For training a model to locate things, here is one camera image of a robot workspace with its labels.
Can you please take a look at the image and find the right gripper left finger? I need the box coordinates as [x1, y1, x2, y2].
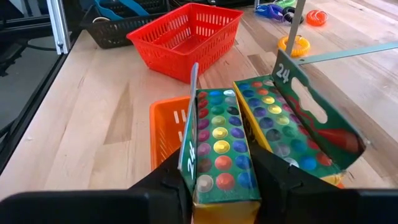
[0, 149, 193, 224]

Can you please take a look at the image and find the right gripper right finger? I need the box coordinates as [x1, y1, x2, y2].
[248, 144, 398, 224]

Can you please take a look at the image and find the green crayon box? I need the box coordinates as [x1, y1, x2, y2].
[177, 62, 262, 224]
[233, 49, 368, 187]

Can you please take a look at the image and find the orange-red coil keychain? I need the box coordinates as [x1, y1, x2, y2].
[306, 9, 329, 27]

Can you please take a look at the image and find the black coil keychain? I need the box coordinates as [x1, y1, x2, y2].
[282, 6, 305, 25]

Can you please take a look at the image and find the purple coil keychain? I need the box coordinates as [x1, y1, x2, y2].
[267, 3, 285, 21]

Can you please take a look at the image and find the blue rubber band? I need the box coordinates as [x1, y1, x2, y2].
[93, 0, 150, 21]

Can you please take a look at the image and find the orange plastic basket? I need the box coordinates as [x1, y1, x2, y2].
[149, 95, 192, 172]

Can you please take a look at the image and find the green perforated metal shelf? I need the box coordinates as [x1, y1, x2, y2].
[284, 0, 398, 66]

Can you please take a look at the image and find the red plastic basket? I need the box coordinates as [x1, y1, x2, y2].
[126, 2, 244, 84]

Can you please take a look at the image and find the black plastic basket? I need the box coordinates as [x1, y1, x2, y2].
[79, 0, 170, 50]

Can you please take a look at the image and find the yellow coil keychain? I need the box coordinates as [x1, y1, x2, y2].
[277, 34, 311, 58]

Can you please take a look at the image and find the silver aluminium post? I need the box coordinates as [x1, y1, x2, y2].
[46, 0, 72, 55]

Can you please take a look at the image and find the green coil keychain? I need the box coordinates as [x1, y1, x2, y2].
[273, 0, 296, 9]

